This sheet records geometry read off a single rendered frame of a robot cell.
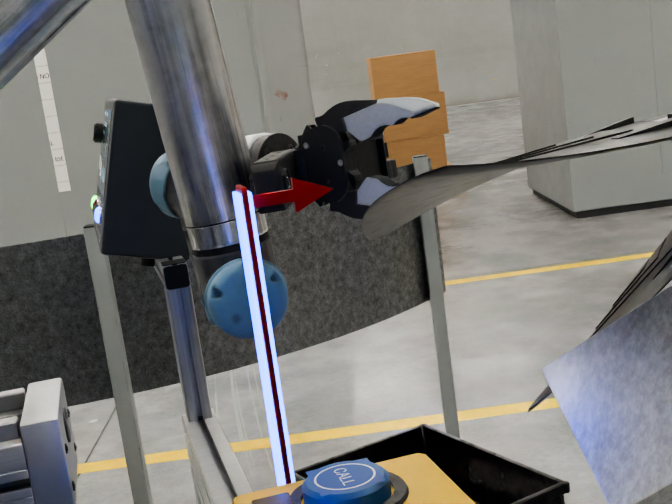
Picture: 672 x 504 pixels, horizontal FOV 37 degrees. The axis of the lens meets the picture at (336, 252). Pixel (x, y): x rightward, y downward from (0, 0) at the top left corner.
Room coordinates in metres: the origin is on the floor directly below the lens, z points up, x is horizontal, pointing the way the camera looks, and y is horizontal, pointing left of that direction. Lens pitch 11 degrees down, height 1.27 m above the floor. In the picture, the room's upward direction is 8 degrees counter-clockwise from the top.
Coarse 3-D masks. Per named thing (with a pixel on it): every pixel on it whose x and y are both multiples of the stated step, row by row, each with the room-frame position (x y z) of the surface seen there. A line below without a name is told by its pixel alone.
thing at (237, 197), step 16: (240, 208) 0.66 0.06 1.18; (240, 224) 0.67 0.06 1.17; (240, 240) 0.68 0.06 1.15; (256, 304) 0.66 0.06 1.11; (256, 320) 0.66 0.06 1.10; (256, 336) 0.67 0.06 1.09; (272, 400) 0.66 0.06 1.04; (272, 416) 0.66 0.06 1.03; (272, 432) 0.67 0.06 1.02; (272, 448) 0.68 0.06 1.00
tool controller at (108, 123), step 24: (120, 120) 1.22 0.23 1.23; (144, 120) 1.23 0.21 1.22; (120, 144) 1.22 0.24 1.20; (144, 144) 1.22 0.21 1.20; (120, 168) 1.22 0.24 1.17; (144, 168) 1.22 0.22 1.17; (120, 192) 1.22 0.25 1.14; (144, 192) 1.22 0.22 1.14; (120, 216) 1.21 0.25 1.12; (144, 216) 1.22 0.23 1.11; (168, 216) 1.23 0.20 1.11; (120, 240) 1.21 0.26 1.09; (144, 240) 1.22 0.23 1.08; (168, 240) 1.23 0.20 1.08; (144, 264) 1.28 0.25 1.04
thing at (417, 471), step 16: (384, 464) 0.46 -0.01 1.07; (400, 464) 0.46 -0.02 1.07; (416, 464) 0.46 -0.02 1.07; (432, 464) 0.45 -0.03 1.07; (304, 480) 0.45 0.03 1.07; (400, 480) 0.44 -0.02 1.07; (416, 480) 0.44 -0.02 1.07; (432, 480) 0.43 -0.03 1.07; (448, 480) 0.43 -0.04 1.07; (240, 496) 0.45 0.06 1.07; (256, 496) 0.44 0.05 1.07; (400, 496) 0.42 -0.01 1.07; (416, 496) 0.42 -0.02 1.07; (432, 496) 0.42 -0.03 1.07; (448, 496) 0.42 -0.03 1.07; (464, 496) 0.41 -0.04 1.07
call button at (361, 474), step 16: (336, 464) 0.44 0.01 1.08; (352, 464) 0.44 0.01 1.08; (368, 464) 0.44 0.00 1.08; (320, 480) 0.43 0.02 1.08; (336, 480) 0.43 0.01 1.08; (352, 480) 0.42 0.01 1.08; (368, 480) 0.42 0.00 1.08; (384, 480) 0.42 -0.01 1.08; (304, 496) 0.42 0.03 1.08; (320, 496) 0.41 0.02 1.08; (336, 496) 0.41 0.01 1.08; (352, 496) 0.41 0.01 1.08; (368, 496) 0.41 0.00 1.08; (384, 496) 0.42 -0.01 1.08
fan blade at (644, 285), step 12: (660, 252) 0.88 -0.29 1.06; (648, 264) 0.89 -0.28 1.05; (660, 264) 0.86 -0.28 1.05; (636, 276) 0.90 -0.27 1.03; (648, 276) 0.87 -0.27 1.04; (660, 276) 0.83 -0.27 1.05; (636, 288) 0.88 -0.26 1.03; (648, 288) 0.84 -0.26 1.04; (660, 288) 0.82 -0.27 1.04; (624, 300) 0.89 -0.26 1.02; (636, 300) 0.85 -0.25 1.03; (612, 312) 0.90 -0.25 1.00; (624, 312) 0.86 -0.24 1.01; (600, 324) 0.92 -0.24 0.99; (540, 396) 0.89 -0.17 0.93
